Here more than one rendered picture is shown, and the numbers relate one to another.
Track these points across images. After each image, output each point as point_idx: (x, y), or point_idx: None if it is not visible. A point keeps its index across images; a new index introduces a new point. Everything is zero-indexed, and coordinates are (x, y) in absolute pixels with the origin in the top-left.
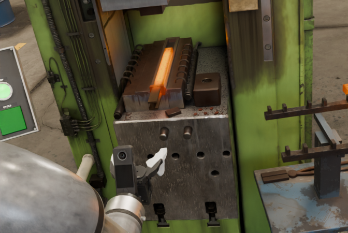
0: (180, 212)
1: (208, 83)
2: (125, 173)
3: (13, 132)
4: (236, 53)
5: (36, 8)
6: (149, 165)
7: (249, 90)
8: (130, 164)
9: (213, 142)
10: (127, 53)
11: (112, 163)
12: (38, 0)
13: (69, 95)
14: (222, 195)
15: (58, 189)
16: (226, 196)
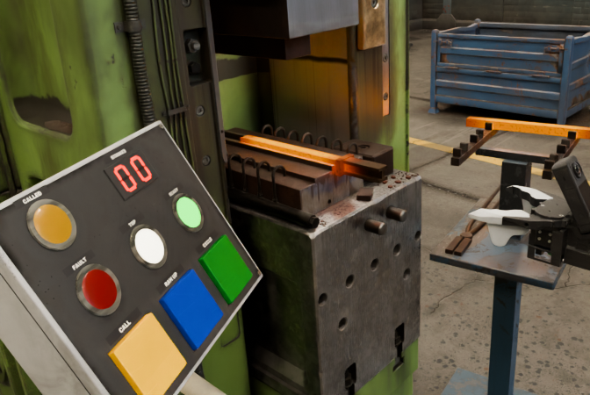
0: (371, 365)
1: (370, 147)
2: (588, 193)
3: (241, 290)
4: (362, 110)
5: (113, 64)
6: (547, 197)
7: None
8: (585, 179)
9: (408, 222)
10: None
11: (513, 217)
12: (118, 48)
13: None
14: (410, 306)
15: None
16: (413, 305)
